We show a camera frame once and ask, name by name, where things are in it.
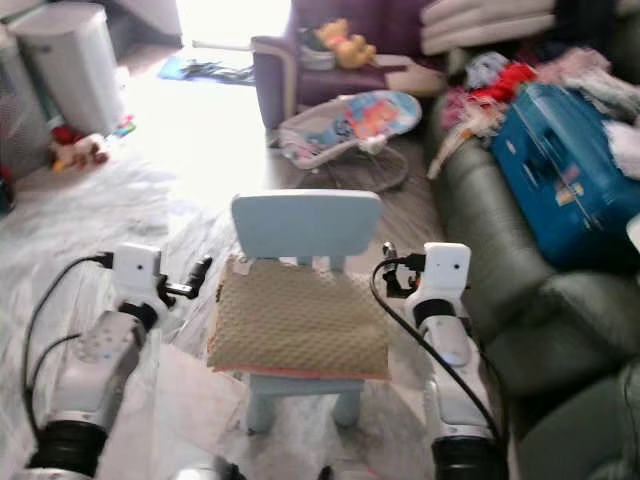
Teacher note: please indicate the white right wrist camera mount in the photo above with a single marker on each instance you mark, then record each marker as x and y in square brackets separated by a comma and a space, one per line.
[448, 270]

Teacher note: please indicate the yellow teddy bear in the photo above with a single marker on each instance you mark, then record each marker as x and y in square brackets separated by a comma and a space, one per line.
[345, 42]

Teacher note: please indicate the white cylindrical air purifier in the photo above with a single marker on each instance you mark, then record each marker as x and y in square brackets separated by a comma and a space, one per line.
[72, 65]

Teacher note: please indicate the purple armchair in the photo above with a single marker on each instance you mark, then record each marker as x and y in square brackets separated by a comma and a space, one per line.
[390, 30]

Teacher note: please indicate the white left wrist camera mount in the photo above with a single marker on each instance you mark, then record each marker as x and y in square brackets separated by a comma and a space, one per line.
[136, 272]

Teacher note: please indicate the stacked white cushions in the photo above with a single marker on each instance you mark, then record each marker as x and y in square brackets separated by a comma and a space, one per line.
[490, 25]

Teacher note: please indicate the pink patterned cloth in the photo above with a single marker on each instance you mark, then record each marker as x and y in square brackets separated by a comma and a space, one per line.
[595, 72]

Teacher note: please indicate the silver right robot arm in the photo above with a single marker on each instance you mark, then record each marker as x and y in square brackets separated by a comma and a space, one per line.
[450, 360]

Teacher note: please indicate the dark green leather sofa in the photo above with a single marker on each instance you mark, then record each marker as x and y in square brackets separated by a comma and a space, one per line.
[490, 230]

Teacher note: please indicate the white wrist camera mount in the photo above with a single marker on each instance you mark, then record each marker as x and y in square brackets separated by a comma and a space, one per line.
[448, 270]
[136, 272]

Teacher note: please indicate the colourful baby bouncer seat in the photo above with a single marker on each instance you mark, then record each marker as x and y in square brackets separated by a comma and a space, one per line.
[350, 122]

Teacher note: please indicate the beige dotted fleece pillow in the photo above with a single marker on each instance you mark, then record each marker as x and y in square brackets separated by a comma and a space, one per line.
[295, 320]

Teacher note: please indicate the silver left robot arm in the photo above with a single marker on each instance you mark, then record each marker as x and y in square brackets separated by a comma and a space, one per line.
[100, 360]

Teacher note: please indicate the red and beige plush toy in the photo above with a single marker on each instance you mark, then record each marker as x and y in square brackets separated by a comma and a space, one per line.
[78, 148]

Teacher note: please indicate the light blue child chair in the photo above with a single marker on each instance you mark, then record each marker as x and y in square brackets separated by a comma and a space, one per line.
[305, 224]

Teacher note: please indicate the red garment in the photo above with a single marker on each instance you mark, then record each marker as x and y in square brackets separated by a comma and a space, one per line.
[508, 82]

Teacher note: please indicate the blue floor mat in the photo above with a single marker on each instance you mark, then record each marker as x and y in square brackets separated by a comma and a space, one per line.
[205, 70]

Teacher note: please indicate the blue printed cardboard box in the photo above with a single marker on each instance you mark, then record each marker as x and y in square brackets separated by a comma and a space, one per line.
[565, 165]

